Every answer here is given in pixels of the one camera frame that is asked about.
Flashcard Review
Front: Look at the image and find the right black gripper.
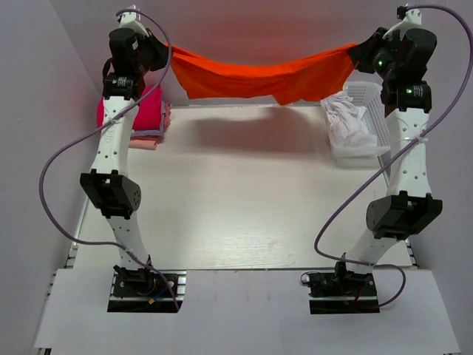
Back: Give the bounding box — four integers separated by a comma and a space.
348, 27, 403, 81

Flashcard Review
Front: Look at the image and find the orange t-shirt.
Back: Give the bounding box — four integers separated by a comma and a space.
171, 44, 355, 106

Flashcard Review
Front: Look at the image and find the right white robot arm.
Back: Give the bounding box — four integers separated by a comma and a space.
333, 27, 443, 295

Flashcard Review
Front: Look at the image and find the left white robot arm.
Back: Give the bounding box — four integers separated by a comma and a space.
80, 28, 169, 295

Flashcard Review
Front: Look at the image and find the folded magenta t-shirt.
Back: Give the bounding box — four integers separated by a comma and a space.
96, 85, 164, 132

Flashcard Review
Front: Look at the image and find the crumpled white t-shirt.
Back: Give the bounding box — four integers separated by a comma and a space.
321, 90, 378, 148

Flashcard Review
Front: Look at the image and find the white plastic basket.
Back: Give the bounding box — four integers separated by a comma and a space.
321, 81, 390, 169

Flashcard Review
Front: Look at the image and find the folded pink t-shirt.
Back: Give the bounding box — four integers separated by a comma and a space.
129, 103, 171, 150

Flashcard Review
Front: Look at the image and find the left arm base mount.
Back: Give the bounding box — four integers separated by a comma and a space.
107, 266, 186, 314

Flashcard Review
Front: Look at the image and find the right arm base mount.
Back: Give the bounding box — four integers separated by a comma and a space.
300, 271, 380, 315

